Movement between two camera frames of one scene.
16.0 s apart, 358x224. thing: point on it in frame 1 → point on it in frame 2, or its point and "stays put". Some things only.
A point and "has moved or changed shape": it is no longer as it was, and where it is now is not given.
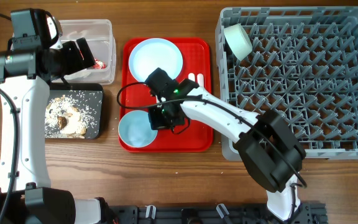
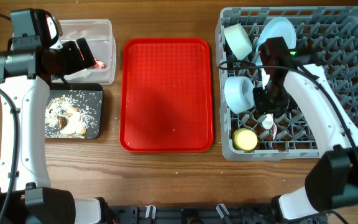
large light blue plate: [148, 54] → [278, 27]
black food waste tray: [82, 105] stays put
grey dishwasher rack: [316, 65] stays put
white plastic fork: [200, 79] has moved or changed shape
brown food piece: [62, 122] stays put
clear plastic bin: [98, 34] stays put
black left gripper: [76, 62] stays put
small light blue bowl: [135, 130] → [239, 93]
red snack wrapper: [99, 65] stays put
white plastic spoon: [191, 76] has moved or changed shape
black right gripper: [157, 122] → [261, 104]
